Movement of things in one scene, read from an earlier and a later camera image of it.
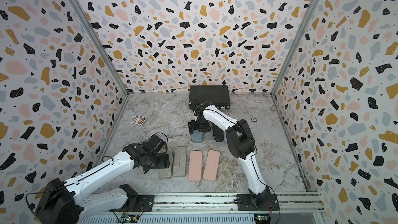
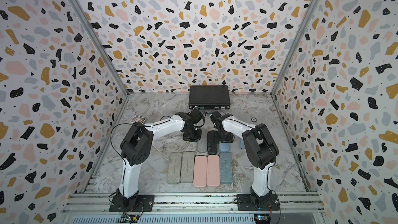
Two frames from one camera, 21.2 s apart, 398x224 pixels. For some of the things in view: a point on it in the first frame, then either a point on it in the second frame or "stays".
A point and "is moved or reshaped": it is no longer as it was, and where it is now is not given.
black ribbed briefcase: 219,96 stays
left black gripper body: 158,162 → 194,136
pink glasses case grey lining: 195,166 → 200,171
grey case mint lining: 197,136 is moved or reshaped
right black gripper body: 197,125 → 223,139
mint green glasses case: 179,163 → 187,168
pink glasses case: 211,166 is moved or reshaped
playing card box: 138,120 stays
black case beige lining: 218,134 is moved or reshaped
